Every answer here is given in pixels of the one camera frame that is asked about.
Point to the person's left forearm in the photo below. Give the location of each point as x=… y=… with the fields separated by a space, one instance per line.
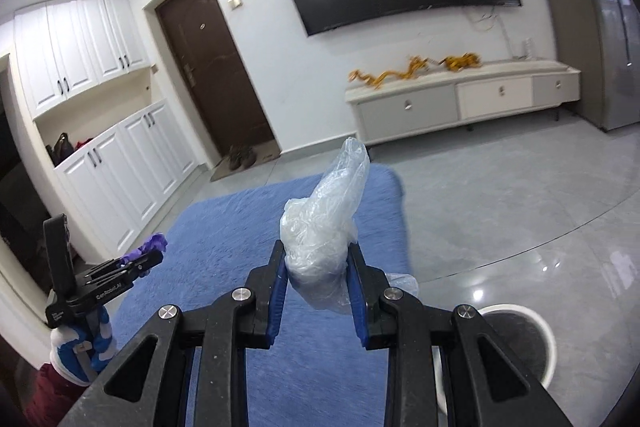
x=55 y=399

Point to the white television console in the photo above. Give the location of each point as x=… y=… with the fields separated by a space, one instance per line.
x=410 y=112

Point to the purple wrapper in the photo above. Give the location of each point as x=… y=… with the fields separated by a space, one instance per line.
x=152 y=243

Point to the person's left hand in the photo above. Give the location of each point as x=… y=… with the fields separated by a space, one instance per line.
x=65 y=349

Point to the clear plastic bag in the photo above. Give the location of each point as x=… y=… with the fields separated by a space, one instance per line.
x=325 y=227

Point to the grey refrigerator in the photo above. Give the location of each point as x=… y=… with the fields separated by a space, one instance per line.
x=615 y=32

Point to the wall light switch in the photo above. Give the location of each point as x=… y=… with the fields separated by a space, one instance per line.
x=235 y=2

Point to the brown door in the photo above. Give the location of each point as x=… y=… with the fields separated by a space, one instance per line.
x=220 y=82

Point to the red bag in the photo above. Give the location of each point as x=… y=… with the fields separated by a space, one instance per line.
x=83 y=143

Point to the grey doormat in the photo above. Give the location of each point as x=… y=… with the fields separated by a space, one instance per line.
x=220 y=174

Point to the blue shaggy rug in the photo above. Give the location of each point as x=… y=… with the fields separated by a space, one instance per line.
x=225 y=232

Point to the long golden dragon figurine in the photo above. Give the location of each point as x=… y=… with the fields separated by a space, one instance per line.
x=385 y=76

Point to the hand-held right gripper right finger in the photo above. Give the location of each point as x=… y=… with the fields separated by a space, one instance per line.
x=357 y=302

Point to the small golden figurine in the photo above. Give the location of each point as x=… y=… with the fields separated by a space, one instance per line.
x=460 y=62

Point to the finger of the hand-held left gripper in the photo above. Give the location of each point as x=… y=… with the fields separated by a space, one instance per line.
x=135 y=262

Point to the white cabinet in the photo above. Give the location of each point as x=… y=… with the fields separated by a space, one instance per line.
x=140 y=157

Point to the white trash bin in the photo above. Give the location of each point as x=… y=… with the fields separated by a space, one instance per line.
x=520 y=347

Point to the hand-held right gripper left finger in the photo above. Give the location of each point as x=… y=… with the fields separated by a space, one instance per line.
x=277 y=302

